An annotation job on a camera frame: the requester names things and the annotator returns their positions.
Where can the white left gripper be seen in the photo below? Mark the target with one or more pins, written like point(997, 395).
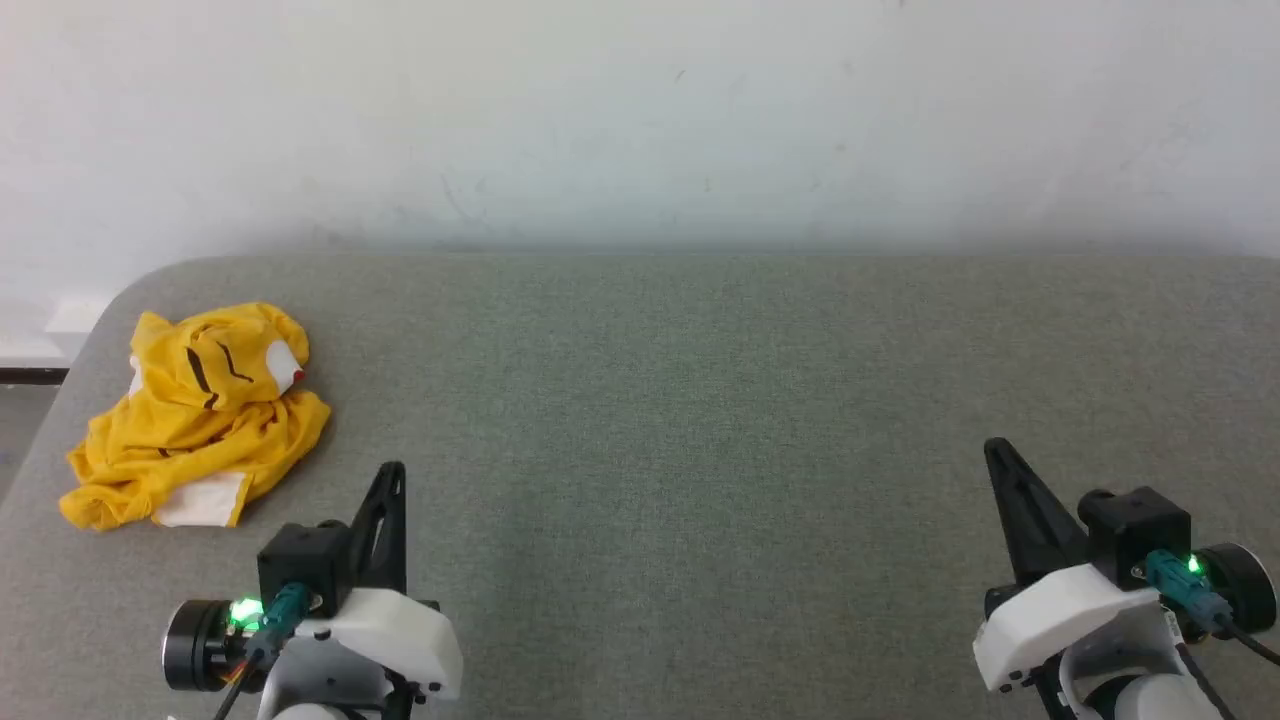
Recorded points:
point(400, 635)

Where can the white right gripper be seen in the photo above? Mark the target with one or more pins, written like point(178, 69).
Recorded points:
point(1050, 615)

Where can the yellow cartoon print T-shirt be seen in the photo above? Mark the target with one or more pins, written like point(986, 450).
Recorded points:
point(200, 430)

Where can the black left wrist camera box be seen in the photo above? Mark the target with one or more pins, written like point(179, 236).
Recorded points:
point(305, 560)

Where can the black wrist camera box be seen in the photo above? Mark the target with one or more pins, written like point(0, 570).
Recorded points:
point(1135, 530)
point(305, 560)

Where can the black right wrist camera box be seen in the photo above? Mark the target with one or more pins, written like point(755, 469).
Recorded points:
point(1135, 530)

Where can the dark wall baseboard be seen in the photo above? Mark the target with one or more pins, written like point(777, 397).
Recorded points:
point(30, 376)

